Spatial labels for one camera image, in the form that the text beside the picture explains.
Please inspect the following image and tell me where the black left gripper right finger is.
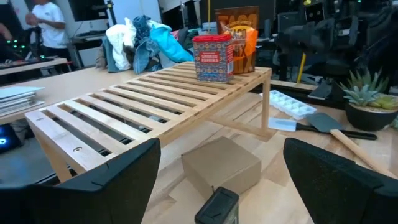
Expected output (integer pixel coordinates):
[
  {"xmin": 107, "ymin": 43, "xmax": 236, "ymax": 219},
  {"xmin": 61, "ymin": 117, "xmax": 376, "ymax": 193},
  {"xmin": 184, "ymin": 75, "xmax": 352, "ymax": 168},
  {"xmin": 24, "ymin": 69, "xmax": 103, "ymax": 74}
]
[{"xmin": 283, "ymin": 138, "xmax": 398, "ymax": 224}]

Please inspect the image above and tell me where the white ice cube tray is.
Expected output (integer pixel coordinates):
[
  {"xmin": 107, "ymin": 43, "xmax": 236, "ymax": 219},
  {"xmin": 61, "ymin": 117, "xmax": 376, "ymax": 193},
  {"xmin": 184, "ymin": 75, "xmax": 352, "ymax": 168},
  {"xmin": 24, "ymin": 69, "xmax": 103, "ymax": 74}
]
[{"xmin": 259, "ymin": 90, "xmax": 317, "ymax": 121}]

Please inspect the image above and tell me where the beige background table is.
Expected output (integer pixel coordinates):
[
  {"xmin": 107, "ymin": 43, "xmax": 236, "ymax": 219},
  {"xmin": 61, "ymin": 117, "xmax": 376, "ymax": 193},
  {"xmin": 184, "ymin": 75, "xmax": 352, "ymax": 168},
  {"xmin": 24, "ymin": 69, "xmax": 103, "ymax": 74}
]
[{"xmin": 0, "ymin": 57, "xmax": 68, "ymax": 77}]

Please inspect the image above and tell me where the orange brown taco mix packet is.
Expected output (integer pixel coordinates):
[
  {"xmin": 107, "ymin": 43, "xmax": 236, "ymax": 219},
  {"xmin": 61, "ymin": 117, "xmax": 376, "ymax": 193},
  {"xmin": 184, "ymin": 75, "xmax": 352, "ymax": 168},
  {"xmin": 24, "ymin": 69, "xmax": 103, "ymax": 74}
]
[{"xmin": 215, "ymin": 5, "xmax": 260, "ymax": 75}]

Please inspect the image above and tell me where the yellow pole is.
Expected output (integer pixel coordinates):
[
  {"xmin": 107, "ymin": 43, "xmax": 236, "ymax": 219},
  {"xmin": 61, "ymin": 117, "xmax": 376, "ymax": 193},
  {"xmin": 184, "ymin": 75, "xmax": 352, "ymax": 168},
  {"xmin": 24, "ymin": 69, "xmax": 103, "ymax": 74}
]
[{"xmin": 297, "ymin": 52, "xmax": 307, "ymax": 84}]

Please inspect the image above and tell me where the beige office table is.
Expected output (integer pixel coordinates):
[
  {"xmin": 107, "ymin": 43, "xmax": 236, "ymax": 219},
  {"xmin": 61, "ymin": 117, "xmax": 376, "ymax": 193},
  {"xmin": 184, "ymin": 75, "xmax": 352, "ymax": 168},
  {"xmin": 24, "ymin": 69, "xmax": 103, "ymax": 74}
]
[{"xmin": 0, "ymin": 67, "xmax": 141, "ymax": 125}]

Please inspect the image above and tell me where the succulent plant black pot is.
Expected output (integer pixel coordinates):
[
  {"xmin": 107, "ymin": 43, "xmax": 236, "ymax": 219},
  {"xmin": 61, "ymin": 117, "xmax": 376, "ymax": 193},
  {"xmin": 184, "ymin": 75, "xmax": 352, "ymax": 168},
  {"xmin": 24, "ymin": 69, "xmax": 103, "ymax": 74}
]
[{"xmin": 339, "ymin": 68, "xmax": 398, "ymax": 131}]

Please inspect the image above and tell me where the brown cardboard box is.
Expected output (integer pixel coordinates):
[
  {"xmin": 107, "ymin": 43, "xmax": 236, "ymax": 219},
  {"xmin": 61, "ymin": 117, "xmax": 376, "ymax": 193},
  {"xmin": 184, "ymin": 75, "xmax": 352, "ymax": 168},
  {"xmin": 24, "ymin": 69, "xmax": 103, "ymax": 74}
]
[{"xmin": 181, "ymin": 136, "xmax": 262, "ymax": 200}]

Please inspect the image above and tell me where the grey spatula wooden handle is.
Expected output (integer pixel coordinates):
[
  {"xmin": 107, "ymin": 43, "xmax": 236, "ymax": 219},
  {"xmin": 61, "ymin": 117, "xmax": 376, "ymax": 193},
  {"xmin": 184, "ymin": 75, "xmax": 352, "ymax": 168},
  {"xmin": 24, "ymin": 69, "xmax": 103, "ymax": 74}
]
[{"xmin": 306, "ymin": 112, "xmax": 397, "ymax": 180}]

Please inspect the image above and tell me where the green black pepper tin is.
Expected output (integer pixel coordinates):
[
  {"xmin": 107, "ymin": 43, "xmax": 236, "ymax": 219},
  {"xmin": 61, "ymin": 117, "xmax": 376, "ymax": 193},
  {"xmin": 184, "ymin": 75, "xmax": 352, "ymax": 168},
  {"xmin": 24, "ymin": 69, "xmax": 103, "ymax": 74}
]
[{"xmin": 194, "ymin": 186, "xmax": 239, "ymax": 224}]

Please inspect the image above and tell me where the wooden slatted shelf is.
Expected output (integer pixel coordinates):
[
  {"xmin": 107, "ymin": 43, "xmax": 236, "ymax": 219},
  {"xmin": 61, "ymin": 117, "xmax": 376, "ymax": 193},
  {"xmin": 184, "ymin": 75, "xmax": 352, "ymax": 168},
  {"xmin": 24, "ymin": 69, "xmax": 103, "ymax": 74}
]
[{"xmin": 24, "ymin": 61, "xmax": 273, "ymax": 183}]

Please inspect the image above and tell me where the pile of clothes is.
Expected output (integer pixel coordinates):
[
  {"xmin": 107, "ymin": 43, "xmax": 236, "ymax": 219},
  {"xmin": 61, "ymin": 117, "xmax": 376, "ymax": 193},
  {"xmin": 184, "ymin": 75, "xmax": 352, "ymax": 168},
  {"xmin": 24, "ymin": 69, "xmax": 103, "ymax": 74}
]
[{"xmin": 95, "ymin": 14, "xmax": 195, "ymax": 75}]

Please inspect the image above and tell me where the stack of grey papers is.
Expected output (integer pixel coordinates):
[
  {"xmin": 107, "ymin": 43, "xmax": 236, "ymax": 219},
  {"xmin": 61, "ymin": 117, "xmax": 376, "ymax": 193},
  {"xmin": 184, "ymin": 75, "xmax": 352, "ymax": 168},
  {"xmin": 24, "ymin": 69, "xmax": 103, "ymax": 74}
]
[{"xmin": 0, "ymin": 86, "xmax": 45, "ymax": 118}]

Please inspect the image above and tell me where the person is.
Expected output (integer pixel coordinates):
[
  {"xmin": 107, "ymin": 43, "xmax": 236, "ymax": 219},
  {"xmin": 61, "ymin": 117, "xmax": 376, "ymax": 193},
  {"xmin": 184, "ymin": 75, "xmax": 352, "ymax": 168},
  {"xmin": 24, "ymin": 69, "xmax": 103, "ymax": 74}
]
[{"xmin": 24, "ymin": 0, "xmax": 71, "ymax": 62}]

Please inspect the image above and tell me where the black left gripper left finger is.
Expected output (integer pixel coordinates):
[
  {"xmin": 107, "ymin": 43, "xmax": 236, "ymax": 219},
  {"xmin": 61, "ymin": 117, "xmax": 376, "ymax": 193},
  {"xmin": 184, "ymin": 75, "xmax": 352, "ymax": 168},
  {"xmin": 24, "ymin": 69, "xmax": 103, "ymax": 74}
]
[{"xmin": 0, "ymin": 138, "xmax": 162, "ymax": 224}]

